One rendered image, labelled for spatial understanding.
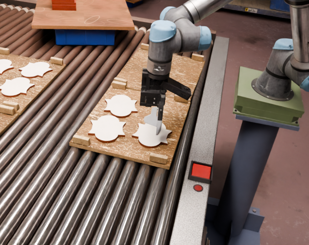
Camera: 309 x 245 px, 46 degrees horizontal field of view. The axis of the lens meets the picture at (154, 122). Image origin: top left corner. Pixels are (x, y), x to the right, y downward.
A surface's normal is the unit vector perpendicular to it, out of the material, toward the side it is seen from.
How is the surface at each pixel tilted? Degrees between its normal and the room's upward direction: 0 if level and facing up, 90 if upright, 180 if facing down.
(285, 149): 0
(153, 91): 0
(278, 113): 90
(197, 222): 0
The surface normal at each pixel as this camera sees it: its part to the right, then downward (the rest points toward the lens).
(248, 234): 0.09, -0.81
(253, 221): -0.22, 0.56
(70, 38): 0.18, 0.59
